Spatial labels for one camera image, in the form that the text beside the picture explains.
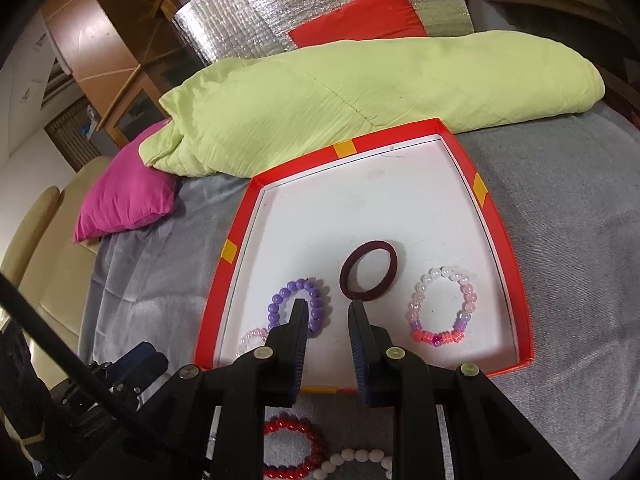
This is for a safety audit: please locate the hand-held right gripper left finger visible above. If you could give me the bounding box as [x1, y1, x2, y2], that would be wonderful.
[131, 298, 310, 480]

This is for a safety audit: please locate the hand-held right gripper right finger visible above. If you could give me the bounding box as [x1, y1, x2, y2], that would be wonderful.
[347, 300, 583, 480]

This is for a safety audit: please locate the purple bead bracelet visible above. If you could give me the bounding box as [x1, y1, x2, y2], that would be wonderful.
[267, 278, 332, 339]

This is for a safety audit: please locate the maroon hair tie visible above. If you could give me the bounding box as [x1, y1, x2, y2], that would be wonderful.
[339, 240, 399, 304]

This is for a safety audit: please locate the red box with white inside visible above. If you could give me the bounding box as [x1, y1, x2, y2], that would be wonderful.
[192, 118, 535, 394]

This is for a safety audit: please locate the dark cloth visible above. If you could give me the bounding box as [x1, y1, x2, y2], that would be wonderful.
[0, 310, 56, 466]

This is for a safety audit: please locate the cream sofa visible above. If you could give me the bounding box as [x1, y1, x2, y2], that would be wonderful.
[0, 155, 117, 361]

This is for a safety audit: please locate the magenta pillow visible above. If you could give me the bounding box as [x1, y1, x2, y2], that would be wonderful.
[73, 119, 182, 245]

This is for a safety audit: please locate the grey bedsheet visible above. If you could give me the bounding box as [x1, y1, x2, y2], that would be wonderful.
[77, 105, 640, 480]

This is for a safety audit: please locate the light green quilt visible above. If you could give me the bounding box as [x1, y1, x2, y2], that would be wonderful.
[138, 29, 606, 180]

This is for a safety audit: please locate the silver foil mat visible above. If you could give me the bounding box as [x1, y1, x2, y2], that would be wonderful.
[172, 0, 476, 66]

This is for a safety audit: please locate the red cushion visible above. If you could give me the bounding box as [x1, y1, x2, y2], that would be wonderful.
[288, 0, 429, 50]

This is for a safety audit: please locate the wooden cabinet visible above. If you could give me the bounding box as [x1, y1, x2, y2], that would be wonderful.
[40, 0, 202, 149]

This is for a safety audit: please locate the small clear pink bead bracelet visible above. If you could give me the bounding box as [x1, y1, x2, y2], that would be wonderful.
[238, 327, 271, 359]

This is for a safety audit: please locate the red bead bracelet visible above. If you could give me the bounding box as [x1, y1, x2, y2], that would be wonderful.
[262, 417, 325, 480]

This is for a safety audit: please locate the pink and white bead bracelet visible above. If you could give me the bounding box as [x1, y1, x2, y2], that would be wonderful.
[405, 265, 479, 349]

